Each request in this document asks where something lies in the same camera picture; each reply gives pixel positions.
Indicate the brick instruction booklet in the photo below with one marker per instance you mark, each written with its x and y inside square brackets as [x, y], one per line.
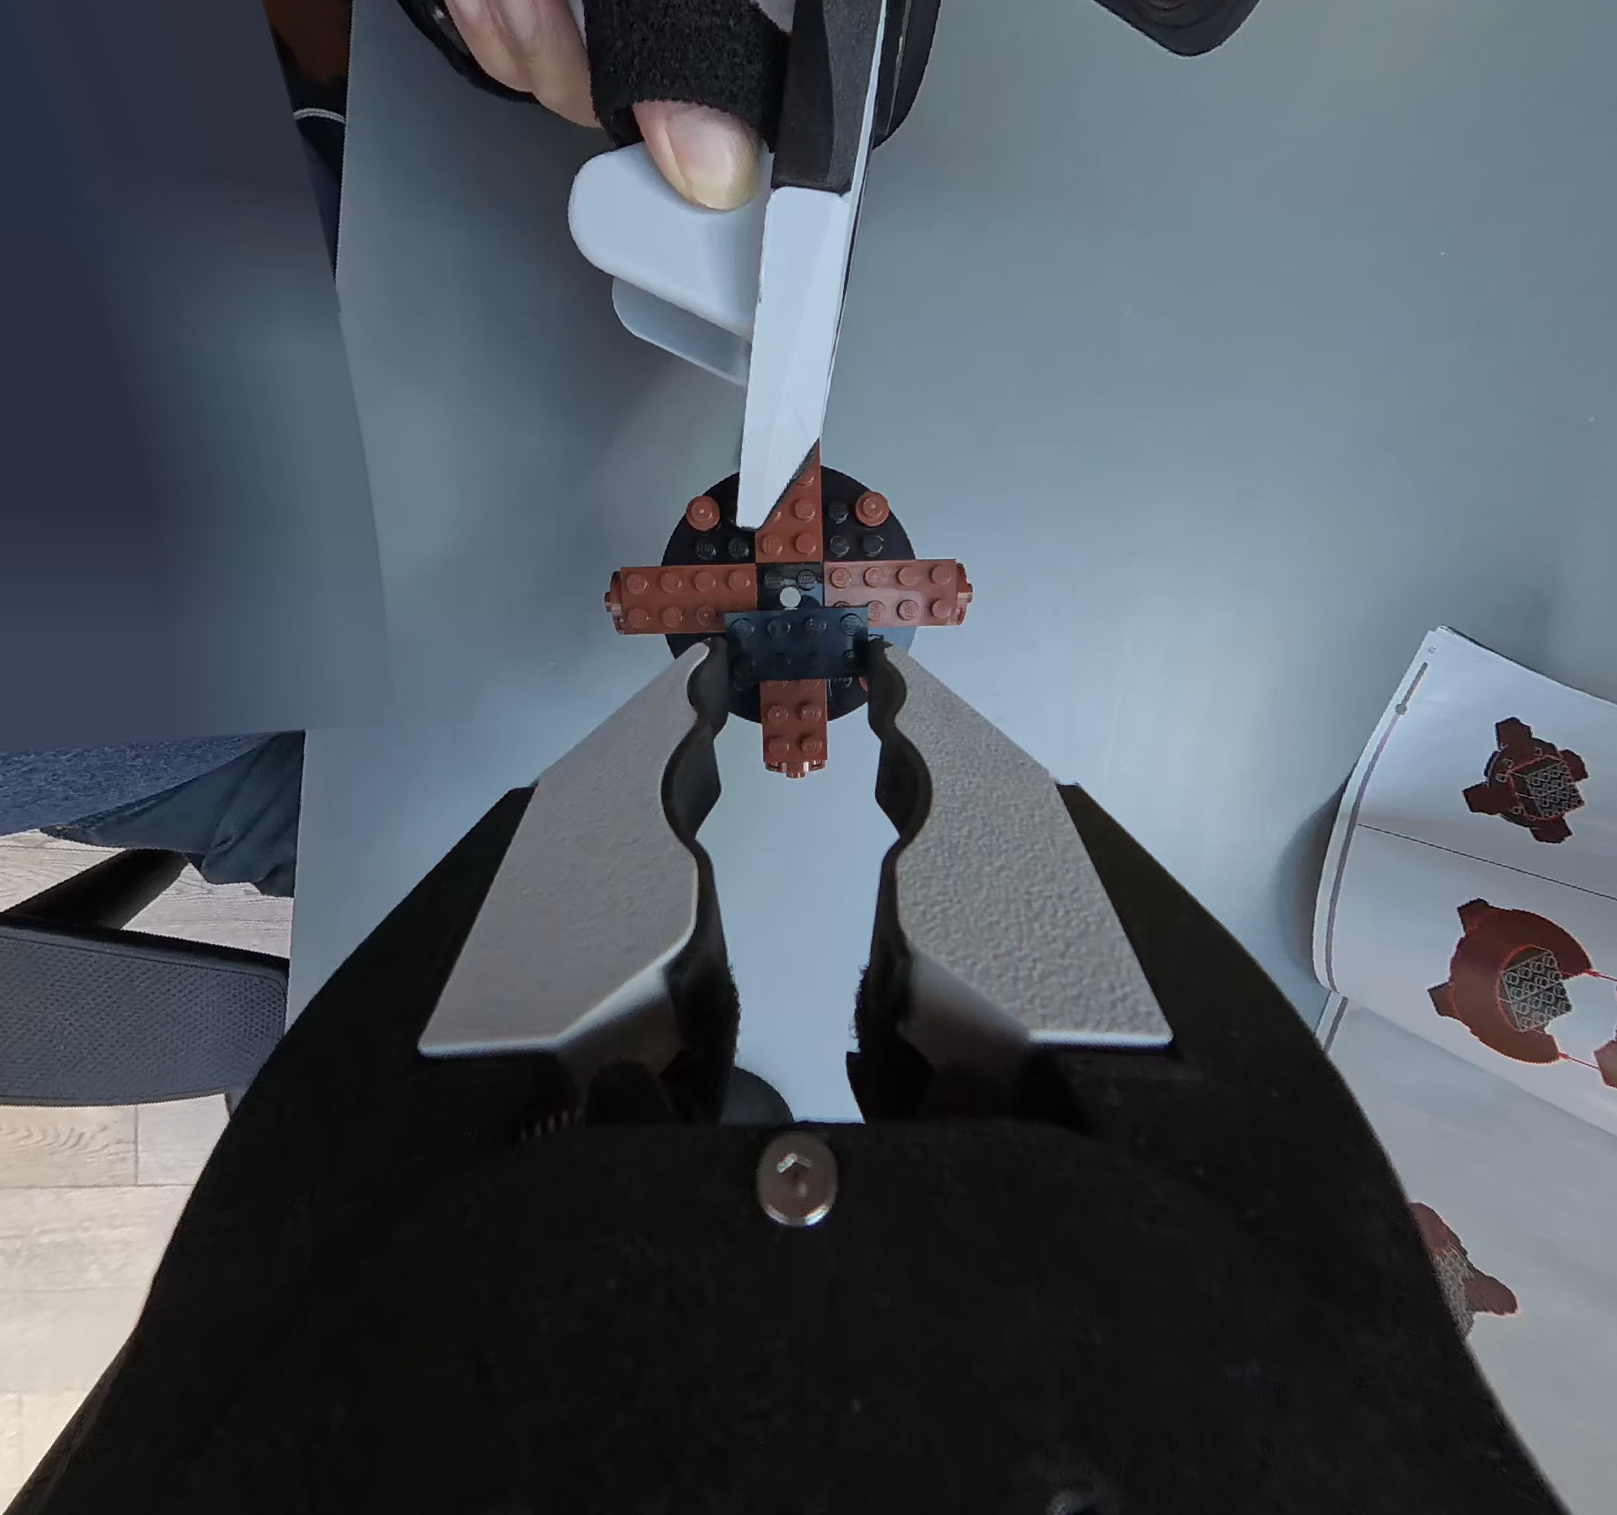
[1427, 720]

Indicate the grey desk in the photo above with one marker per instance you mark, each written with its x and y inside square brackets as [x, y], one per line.
[1138, 403]

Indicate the black round cushion pad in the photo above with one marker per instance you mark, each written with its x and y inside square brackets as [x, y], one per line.
[127, 1011]

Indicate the person's blue trousers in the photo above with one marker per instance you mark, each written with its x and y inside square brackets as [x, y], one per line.
[189, 796]

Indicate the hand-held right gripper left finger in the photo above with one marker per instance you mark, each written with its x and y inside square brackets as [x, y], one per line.
[594, 885]

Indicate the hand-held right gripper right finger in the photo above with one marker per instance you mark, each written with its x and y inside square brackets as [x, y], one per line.
[1011, 897]

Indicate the brown and black brick assembly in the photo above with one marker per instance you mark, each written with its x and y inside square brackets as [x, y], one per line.
[683, 600]

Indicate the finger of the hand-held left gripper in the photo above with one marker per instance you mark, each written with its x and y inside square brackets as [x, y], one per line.
[794, 341]

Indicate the person's left hand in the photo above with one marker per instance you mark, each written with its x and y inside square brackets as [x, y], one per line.
[506, 13]

